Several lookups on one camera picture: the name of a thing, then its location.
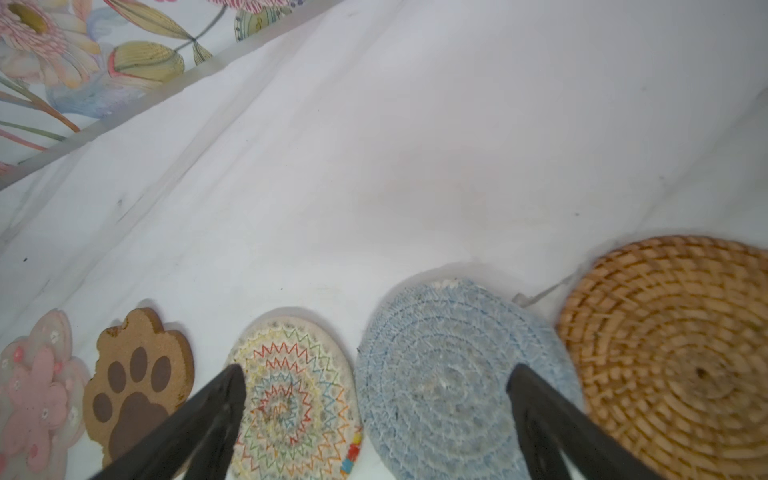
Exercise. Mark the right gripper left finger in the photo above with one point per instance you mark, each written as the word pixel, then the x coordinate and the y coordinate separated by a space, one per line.
pixel 199 436

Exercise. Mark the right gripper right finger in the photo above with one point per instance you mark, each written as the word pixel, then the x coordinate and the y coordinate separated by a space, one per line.
pixel 551 431

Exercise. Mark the white multicolour zigzag coaster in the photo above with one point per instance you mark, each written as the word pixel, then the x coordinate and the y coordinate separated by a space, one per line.
pixel 301 417

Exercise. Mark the grey-blue woven round coaster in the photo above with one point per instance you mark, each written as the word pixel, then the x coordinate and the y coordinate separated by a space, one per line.
pixel 431 376

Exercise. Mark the woven rattan round coaster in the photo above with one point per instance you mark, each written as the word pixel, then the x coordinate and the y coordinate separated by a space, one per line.
pixel 669 339

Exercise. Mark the brown paw print coaster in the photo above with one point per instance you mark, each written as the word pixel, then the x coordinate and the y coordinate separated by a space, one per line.
pixel 143 375

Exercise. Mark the pink flower coaster back left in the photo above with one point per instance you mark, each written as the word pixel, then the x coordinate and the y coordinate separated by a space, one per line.
pixel 42 388

